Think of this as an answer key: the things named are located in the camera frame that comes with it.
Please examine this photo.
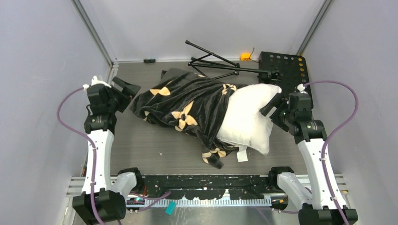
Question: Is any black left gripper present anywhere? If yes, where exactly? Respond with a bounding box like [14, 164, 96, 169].
[107, 77, 140, 113]

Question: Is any white pillow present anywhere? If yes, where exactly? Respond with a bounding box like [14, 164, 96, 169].
[216, 83, 282, 162]

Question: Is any black floral pillowcase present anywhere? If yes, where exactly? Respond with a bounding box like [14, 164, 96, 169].
[130, 68, 245, 169]

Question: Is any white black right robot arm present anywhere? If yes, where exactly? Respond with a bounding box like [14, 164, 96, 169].
[260, 92, 358, 225]

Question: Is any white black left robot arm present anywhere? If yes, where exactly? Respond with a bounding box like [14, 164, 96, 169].
[72, 76, 144, 225]

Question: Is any black folding stand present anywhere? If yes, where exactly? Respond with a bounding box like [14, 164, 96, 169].
[185, 40, 283, 83]

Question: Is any black perforated plate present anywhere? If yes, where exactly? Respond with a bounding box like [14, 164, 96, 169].
[255, 52, 310, 102]

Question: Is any small black clip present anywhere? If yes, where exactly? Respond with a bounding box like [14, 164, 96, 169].
[143, 58, 156, 64]

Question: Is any orange small device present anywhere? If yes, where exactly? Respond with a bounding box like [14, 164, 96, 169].
[240, 48, 255, 61]

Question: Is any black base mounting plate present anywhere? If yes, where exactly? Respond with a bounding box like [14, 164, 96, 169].
[132, 175, 285, 200]

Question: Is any teal tape piece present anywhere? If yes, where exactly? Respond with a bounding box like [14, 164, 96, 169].
[165, 201, 177, 216]

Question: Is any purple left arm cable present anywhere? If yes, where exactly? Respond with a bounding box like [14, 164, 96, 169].
[56, 87, 172, 225]

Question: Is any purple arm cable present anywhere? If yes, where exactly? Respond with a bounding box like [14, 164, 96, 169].
[56, 87, 172, 225]
[255, 80, 360, 225]

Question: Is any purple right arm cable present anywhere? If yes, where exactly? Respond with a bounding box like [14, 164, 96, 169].
[255, 80, 360, 225]

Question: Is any aluminium frame rail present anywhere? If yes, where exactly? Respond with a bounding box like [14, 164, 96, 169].
[66, 174, 352, 207]

